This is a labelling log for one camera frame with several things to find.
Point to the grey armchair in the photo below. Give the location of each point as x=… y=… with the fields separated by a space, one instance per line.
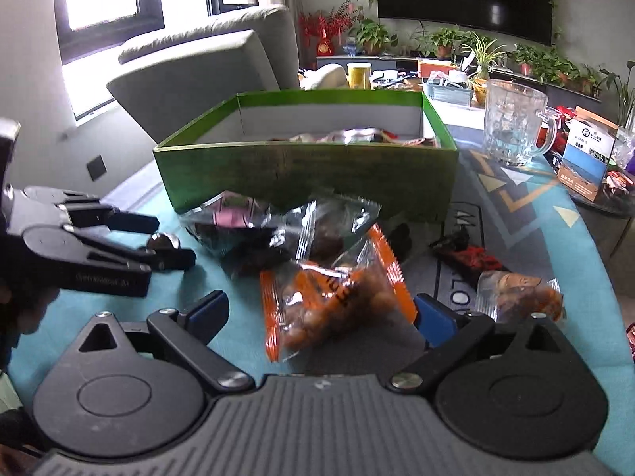
x=198 y=74

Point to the spider plant in basket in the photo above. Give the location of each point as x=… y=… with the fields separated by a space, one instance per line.
x=481 y=67

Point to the glass mug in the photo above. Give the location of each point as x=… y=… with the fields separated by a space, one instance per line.
x=513 y=119

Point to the white round cushion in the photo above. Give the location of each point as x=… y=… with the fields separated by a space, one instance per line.
x=327 y=78

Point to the black red small packet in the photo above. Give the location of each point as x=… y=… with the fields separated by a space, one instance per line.
x=466 y=253

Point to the grey blue tray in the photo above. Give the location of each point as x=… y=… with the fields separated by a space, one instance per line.
x=449 y=93

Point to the round dark side table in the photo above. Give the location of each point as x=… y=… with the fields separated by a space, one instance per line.
x=610 y=213

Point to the dark round candy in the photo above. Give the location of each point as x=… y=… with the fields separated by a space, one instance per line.
x=162 y=243

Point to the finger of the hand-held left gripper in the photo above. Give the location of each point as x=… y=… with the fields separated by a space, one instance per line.
x=134 y=222
x=173 y=260

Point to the white blue carton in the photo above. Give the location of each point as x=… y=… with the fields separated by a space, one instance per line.
x=588 y=158

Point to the yellow can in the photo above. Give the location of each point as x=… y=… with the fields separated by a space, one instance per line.
x=359 y=75

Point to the clear packet with dark prunes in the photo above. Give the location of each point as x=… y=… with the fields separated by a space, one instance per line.
x=243 y=238

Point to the dark wall socket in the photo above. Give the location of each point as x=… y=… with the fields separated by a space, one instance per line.
x=96 y=168

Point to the leafy potted plant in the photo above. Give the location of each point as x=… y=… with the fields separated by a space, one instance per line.
x=374 y=34

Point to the orange peanut packet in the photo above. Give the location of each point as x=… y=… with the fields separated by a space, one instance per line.
x=337 y=302

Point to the small green potted plant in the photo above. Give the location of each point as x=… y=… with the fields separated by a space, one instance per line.
x=446 y=39

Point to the clear packet with orange-brown snack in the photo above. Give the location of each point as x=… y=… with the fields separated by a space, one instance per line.
x=521 y=292

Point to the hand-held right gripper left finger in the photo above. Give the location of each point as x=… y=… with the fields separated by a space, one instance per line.
x=211 y=308

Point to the red flower decoration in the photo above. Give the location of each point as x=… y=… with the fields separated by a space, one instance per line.
x=322 y=29

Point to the red packets on side table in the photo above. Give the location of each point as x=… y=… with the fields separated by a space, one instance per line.
x=620 y=182

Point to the printed teal tablecloth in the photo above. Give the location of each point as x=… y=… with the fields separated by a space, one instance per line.
x=526 y=218

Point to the tall leafy plant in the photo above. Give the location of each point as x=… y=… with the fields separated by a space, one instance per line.
x=620 y=94

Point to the row of potted plants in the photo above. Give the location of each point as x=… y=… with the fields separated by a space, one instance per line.
x=550 y=67

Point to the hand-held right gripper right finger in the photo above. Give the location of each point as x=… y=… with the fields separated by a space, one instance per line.
x=436 y=318

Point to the green cardboard box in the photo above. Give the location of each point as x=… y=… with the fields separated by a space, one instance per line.
x=307 y=173

